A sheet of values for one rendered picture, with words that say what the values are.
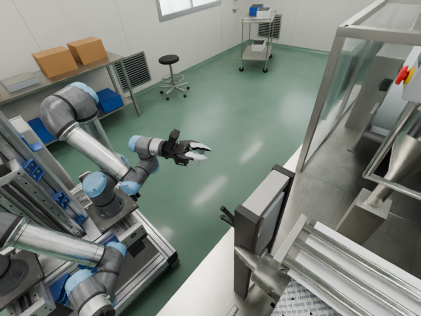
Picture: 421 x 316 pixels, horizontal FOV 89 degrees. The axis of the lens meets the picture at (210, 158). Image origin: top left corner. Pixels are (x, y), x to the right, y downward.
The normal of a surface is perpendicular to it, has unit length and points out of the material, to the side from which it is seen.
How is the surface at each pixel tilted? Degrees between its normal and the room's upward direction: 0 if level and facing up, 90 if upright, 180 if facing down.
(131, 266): 0
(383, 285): 0
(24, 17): 90
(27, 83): 90
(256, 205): 0
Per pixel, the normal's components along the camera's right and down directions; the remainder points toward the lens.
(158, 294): -0.07, -0.72
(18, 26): 0.75, 0.42
